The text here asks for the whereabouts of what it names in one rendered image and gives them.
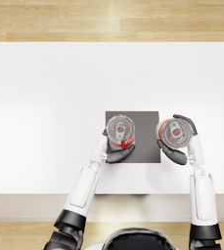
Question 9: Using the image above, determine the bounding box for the red soda can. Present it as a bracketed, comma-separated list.
[156, 117, 195, 149]
[106, 113, 137, 151]

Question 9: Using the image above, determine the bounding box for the dark grey square mat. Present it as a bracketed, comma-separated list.
[105, 110, 161, 164]

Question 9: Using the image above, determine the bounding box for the dark round robot body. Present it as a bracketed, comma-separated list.
[83, 227, 181, 250]

